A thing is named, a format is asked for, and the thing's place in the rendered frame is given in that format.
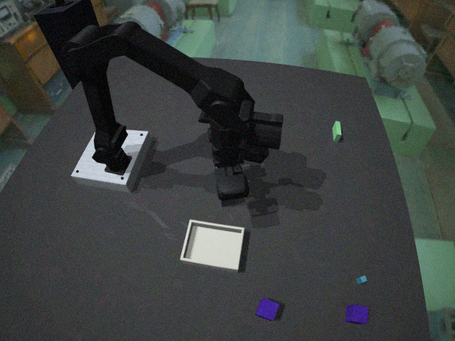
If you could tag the small teal block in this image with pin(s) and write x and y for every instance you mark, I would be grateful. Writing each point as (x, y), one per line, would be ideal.
(361, 279)

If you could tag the purple cube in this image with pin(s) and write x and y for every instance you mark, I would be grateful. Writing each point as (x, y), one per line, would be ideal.
(357, 314)
(267, 309)

